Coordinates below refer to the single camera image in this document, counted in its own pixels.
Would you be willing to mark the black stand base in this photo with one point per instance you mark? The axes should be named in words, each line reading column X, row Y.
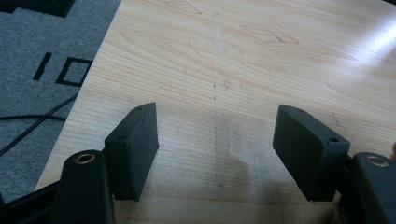
column 46, row 6

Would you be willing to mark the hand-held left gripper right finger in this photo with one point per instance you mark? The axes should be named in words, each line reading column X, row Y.
column 305, row 152

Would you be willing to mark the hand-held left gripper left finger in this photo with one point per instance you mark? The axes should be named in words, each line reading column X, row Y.
column 134, row 155

